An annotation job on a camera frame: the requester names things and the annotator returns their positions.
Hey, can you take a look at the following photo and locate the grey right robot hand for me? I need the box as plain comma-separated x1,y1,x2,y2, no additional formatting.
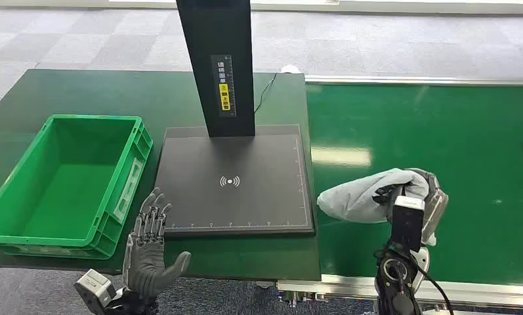
373,168,450,247

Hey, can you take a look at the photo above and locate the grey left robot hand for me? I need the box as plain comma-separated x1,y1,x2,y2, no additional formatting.
121,188,192,299

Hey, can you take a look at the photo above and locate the grey plastic mailer package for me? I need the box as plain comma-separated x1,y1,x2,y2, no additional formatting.
316,168,438,247

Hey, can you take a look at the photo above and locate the green conveyor belt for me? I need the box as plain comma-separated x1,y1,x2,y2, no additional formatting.
305,82,523,288

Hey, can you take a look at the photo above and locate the black inbound scanner machine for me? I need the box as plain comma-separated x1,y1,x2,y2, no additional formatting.
154,0,317,238

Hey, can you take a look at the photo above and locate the clear crate label holder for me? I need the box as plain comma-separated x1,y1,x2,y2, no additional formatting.
112,157,145,224

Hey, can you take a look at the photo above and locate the green plastic crate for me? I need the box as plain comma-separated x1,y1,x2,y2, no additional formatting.
0,114,154,261

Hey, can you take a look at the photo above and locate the dark green table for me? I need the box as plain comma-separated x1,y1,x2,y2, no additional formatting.
0,68,322,282

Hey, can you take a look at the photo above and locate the black yellow column label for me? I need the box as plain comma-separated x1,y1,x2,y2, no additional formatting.
209,54,238,118

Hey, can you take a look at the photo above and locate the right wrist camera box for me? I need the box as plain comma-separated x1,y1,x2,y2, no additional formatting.
390,196,425,253

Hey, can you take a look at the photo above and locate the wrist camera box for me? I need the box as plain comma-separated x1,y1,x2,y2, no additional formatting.
390,196,425,253
73,268,117,315

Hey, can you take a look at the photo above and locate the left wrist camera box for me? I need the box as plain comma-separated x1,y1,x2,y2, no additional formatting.
73,268,117,315

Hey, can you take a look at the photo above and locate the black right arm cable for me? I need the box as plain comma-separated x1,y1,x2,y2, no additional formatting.
411,255,456,315

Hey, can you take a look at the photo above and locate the aluminium conveyor frame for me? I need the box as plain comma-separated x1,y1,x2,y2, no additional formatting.
276,74,523,315

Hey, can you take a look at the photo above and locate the thin black power cable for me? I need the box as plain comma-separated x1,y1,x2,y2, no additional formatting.
254,72,278,116

